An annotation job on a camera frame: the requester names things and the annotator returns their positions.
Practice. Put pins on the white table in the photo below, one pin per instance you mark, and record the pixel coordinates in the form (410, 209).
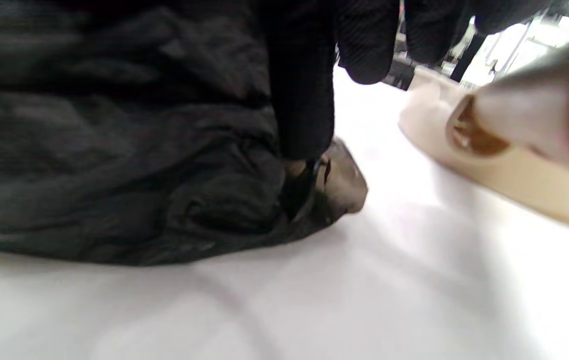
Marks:
(314, 300)

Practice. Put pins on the person's right hand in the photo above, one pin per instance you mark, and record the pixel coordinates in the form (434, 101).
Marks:
(304, 75)

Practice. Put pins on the beige plastic dustpan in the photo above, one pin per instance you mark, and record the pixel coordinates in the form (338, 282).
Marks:
(489, 175)

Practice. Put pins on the black garbage bag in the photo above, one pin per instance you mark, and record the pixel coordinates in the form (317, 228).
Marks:
(114, 150)

